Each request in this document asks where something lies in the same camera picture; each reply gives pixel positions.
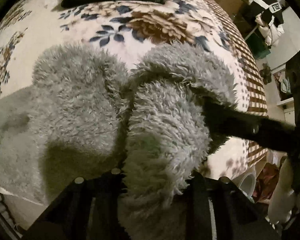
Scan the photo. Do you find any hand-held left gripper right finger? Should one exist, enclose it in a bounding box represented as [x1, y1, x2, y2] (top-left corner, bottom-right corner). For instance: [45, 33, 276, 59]
[184, 172, 282, 240]

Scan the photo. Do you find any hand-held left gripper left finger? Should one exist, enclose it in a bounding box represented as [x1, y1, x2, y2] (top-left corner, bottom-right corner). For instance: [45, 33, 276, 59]
[22, 167, 127, 240]

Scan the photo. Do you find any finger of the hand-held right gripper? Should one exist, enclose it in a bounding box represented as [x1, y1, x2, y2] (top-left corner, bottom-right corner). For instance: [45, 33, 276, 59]
[204, 102, 296, 153]

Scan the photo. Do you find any grey fluffy towel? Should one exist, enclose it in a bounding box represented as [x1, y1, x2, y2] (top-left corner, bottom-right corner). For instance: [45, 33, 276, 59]
[0, 41, 238, 240]

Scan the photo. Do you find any dark slippers pair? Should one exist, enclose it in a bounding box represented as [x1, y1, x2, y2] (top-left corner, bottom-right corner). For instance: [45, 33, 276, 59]
[261, 64, 272, 84]

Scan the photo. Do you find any white plastic bucket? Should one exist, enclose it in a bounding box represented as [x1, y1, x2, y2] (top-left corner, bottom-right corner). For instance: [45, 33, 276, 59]
[231, 172, 257, 203]

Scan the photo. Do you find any brown cloth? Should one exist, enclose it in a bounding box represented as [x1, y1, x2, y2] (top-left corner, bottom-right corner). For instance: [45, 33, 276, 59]
[255, 162, 280, 203]

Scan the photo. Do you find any green box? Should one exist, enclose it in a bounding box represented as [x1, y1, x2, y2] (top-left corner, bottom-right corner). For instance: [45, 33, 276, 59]
[245, 34, 270, 59]

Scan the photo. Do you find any white jacket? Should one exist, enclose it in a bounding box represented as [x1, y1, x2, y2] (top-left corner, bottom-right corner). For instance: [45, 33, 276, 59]
[255, 12, 285, 47]

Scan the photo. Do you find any floral plaid-edged blanket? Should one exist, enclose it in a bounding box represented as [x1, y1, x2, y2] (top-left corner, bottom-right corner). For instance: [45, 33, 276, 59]
[0, 0, 269, 230]

